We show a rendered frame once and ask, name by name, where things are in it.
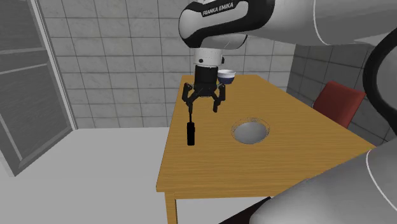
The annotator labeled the grey panelled door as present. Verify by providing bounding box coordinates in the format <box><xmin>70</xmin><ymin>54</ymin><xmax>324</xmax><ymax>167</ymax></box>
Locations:
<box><xmin>0</xmin><ymin>0</ymin><xmax>78</xmax><ymax>178</ymax></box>

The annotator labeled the blue and white bowl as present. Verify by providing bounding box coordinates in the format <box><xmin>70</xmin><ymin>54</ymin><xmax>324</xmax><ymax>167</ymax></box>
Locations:
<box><xmin>217</xmin><ymin>69</ymin><xmax>237</xmax><ymax>86</ymax></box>

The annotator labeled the grey bowl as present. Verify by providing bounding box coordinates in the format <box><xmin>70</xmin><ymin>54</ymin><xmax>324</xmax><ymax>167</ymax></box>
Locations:
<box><xmin>230</xmin><ymin>116</ymin><xmax>270</xmax><ymax>145</ymax></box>

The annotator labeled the black slim utensil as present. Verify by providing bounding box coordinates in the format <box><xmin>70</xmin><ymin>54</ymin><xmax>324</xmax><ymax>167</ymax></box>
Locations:
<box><xmin>186</xmin><ymin>113</ymin><xmax>196</xmax><ymax>146</ymax></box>

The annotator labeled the wooden table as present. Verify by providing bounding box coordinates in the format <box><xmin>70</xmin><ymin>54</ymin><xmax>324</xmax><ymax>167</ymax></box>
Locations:
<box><xmin>155</xmin><ymin>74</ymin><xmax>377</xmax><ymax>224</ymax></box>

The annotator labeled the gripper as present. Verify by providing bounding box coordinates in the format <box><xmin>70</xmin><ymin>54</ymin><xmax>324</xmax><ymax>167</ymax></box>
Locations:
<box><xmin>181</xmin><ymin>65</ymin><xmax>226</xmax><ymax>115</ymax></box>

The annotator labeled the red chair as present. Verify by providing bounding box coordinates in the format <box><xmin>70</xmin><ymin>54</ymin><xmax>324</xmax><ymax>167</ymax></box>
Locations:
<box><xmin>312</xmin><ymin>81</ymin><xmax>367</xmax><ymax>130</ymax></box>

